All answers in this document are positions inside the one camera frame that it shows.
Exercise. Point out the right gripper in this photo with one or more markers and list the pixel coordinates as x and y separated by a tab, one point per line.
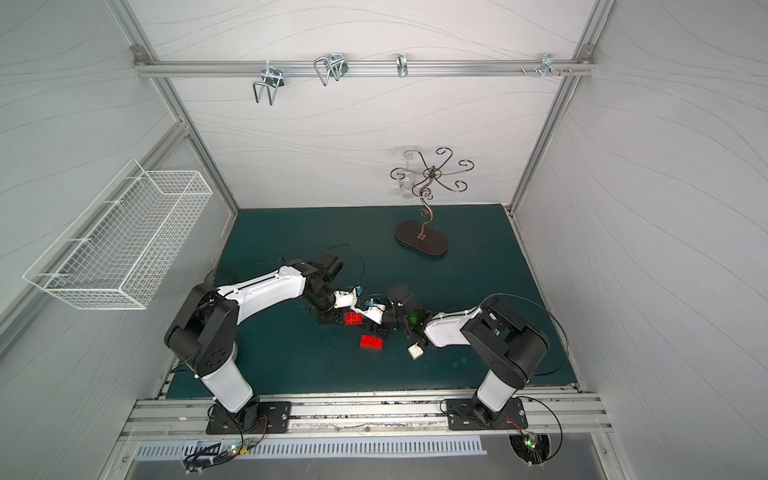
390	303

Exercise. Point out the dark metal jewelry stand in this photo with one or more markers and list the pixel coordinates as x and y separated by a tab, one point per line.
419	176

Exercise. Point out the aluminium front rail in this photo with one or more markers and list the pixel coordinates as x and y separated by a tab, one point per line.
377	413

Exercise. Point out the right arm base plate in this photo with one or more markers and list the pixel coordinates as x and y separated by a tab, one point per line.
469	414

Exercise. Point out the white small lego brick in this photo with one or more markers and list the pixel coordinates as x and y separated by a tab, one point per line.
415	351

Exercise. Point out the black round fan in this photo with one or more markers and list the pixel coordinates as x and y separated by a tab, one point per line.
531	448

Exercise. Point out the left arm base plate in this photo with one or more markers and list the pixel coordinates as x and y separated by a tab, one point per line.
255	417

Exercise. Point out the aluminium crossbar rail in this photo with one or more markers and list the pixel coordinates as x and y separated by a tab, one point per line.
583	65

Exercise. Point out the metal hook clamp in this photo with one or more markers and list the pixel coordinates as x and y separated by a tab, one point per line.
268	86
332	66
548	66
401	65

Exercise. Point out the red lego brick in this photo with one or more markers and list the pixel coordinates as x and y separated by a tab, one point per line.
353	319
371	342

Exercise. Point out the white wire basket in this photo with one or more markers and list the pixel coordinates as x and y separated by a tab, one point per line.
116	253

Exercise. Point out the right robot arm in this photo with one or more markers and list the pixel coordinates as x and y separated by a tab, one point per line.
510	346

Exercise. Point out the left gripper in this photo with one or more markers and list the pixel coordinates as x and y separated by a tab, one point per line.
334	315

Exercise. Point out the white slotted cable duct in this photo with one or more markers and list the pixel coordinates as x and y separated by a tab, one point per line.
315	448

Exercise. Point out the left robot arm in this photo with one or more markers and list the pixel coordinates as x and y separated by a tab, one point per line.
203	333

